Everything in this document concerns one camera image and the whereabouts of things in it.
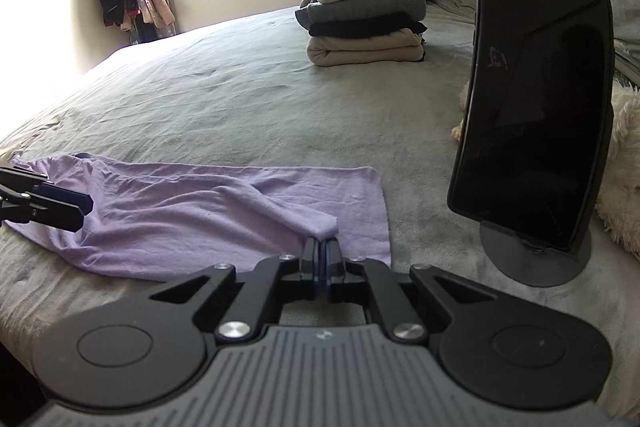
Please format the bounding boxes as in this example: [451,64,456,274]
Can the grey folded garment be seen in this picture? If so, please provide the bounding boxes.
[295,0,427,30]

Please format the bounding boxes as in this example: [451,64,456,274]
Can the beige folded garment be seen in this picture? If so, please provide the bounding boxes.
[306,28,427,68]

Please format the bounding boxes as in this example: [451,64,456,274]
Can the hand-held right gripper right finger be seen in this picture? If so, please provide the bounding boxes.
[325,237,506,344]

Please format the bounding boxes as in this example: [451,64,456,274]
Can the purple sweater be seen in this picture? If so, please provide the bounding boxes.
[0,152,392,283]

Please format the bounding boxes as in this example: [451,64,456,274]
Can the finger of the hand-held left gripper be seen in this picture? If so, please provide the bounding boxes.
[0,164,94,210]
[0,192,94,234]

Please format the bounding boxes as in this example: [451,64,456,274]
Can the white plush toy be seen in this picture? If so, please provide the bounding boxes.
[451,79,640,258]

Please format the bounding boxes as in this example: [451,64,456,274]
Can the pink hanging jacket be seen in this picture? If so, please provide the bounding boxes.
[120,0,176,32]

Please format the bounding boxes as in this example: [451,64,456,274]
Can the black smartphone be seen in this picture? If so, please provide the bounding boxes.
[446,0,615,253]

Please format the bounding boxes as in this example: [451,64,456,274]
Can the black folded garment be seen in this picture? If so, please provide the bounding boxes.
[308,12,428,40]

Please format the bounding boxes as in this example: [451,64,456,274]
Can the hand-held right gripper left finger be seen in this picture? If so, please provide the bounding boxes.
[147,237,325,343]

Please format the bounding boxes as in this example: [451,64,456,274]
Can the grey bed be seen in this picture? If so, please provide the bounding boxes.
[0,4,640,408]

